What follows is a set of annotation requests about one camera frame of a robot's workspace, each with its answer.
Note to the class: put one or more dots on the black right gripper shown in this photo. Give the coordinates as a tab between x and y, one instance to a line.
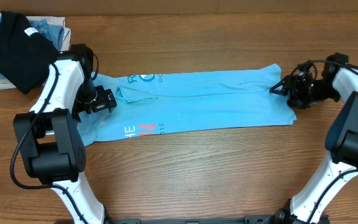
293	92

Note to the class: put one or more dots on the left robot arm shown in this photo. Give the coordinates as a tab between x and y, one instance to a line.
50	153

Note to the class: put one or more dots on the folded white cloth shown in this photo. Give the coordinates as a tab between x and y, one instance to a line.
5	83

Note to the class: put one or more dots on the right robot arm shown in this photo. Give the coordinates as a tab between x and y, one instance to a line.
339	81

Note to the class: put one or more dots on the light blue t-shirt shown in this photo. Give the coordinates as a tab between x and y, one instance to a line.
181	102

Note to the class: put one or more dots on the folded black shirt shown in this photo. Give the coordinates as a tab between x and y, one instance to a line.
25	54

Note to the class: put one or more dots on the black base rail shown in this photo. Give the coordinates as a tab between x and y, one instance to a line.
248	219

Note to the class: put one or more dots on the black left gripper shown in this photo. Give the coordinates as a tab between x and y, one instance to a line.
107	99

